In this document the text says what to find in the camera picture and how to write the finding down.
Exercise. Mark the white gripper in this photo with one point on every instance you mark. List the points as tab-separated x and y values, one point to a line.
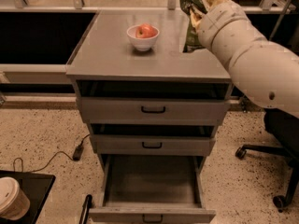
220	20

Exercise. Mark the green jalapeno chip bag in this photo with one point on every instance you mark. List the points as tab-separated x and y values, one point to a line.
197	7

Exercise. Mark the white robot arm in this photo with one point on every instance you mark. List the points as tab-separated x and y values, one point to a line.
267	73

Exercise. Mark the grey drawer cabinet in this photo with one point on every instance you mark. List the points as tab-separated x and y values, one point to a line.
108	66

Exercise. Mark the top grey drawer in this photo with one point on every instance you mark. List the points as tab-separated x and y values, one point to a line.
152	111

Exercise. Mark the grey drawer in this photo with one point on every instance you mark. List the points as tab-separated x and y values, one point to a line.
140	189
152	145
152	111

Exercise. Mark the middle grey drawer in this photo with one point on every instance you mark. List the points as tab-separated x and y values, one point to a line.
152	145

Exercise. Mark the bottom grey drawer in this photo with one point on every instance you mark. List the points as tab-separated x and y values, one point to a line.
140	189

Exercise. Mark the red apple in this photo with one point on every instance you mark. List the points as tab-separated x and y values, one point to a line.
145	31

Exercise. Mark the white ceramic bowl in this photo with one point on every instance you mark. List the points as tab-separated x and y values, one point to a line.
141	44

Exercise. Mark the metal diagonal rod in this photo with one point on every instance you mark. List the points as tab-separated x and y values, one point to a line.
279	20

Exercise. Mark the black office chair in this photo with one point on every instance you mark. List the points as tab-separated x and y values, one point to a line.
285	128

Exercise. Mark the black side table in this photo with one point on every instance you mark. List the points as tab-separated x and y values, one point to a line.
37	188

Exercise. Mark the paper coffee cup with lid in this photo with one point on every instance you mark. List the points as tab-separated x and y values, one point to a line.
14	204

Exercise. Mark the black power adapter with cable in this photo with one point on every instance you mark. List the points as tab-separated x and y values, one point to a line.
76	156

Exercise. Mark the black handle bar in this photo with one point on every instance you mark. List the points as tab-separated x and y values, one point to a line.
85	209

